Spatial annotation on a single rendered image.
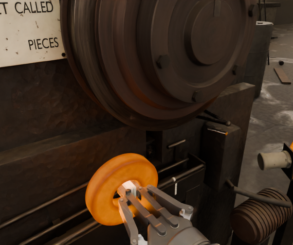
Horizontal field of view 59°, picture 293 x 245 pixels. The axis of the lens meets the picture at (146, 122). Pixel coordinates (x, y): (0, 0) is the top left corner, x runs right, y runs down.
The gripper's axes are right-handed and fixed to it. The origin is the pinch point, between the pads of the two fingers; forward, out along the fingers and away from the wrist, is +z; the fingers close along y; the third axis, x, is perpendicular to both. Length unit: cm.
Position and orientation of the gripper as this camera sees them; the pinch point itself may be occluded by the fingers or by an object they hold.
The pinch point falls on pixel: (123, 183)
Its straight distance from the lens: 52.9
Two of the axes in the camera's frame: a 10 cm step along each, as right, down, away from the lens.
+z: -5.7, -4.0, 7.1
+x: 0.2, -8.8, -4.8
